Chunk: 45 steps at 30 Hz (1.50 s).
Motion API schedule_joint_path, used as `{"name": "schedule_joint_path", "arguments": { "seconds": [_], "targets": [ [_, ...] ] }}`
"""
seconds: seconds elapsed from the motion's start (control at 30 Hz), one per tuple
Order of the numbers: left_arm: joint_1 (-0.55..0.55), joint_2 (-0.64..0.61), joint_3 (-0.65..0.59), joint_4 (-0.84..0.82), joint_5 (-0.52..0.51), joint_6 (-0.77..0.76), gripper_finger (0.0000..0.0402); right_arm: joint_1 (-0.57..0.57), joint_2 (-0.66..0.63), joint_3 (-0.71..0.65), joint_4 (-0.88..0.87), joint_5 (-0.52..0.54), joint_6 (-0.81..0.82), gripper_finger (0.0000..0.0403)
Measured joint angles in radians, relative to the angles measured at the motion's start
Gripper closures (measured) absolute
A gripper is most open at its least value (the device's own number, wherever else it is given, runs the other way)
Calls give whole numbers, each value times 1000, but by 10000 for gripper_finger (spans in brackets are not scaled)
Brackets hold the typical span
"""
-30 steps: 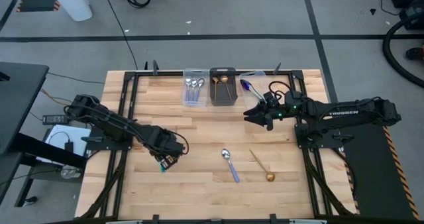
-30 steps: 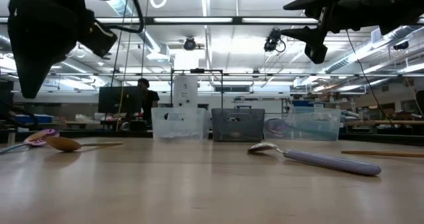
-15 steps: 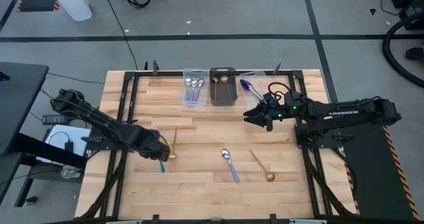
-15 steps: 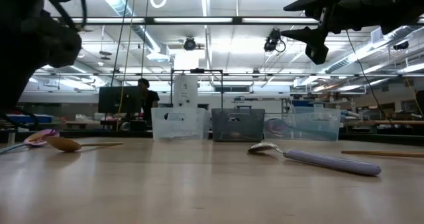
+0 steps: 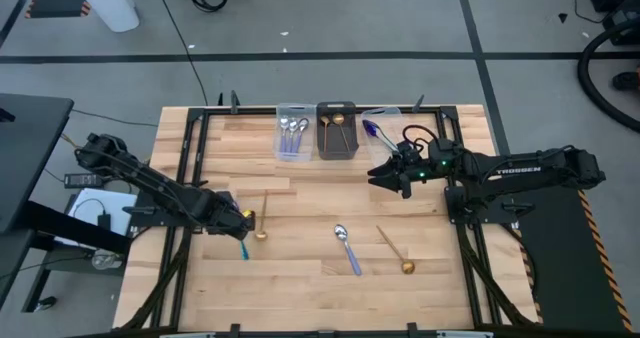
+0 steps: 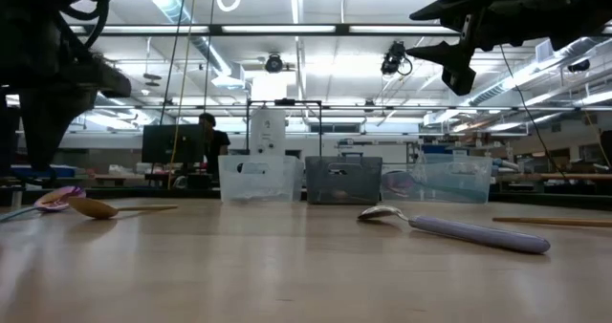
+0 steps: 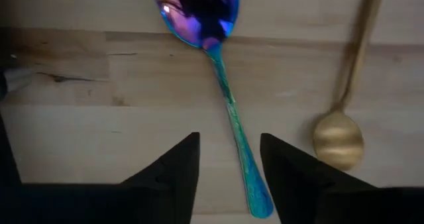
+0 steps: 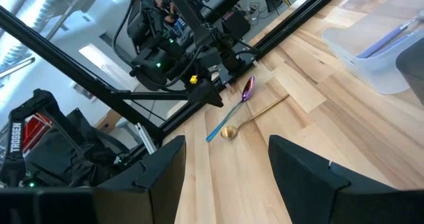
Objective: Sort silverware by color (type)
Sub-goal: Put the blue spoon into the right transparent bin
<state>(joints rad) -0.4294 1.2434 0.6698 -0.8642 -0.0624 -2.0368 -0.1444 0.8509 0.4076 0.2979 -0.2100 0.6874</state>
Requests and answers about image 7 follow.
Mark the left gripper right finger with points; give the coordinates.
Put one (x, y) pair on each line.
(298, 191)

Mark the gold spoon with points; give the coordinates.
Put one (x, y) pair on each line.
(338, 141)

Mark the iridescent rainbow spoon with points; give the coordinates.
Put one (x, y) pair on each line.
(198, 25)

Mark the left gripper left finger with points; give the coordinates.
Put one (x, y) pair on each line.
(172, 184)

